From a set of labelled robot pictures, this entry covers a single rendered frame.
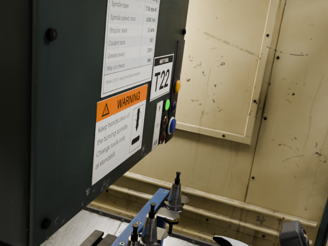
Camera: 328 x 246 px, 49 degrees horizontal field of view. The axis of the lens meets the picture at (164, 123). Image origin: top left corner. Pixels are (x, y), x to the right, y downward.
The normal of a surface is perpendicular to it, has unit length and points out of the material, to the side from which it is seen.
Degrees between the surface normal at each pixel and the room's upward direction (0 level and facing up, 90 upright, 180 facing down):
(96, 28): 90
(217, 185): 90
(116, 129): 90
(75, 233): 24
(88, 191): 90
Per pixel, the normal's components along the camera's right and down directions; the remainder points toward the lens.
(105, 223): -0.02, -0.77
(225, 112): -0.33, 0.23
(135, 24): 0.94, 0.20
